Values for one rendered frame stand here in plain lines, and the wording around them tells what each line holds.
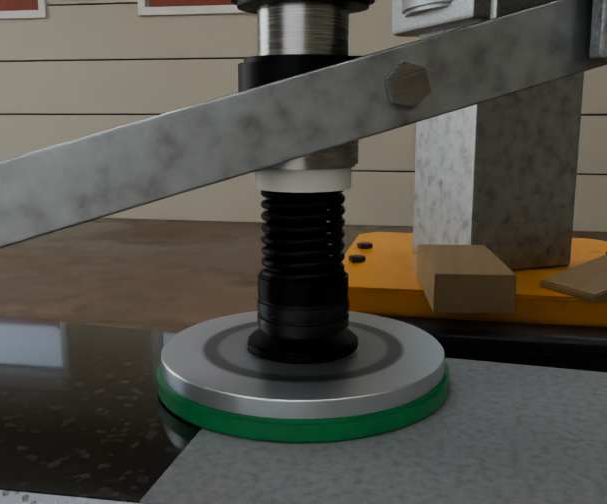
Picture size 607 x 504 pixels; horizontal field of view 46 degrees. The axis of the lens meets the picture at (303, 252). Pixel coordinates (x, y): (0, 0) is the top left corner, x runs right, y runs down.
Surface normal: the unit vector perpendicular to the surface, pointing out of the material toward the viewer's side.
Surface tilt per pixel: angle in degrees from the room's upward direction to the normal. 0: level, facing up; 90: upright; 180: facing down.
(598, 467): 0
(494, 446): 0
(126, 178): 90
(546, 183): 90
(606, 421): 0
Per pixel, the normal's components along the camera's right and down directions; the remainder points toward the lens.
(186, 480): 0.00, -0.98
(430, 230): -0.95, 0.06
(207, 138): 0.18, 0.19
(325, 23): 0.45, 0.17
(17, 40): -0.18, 0.19
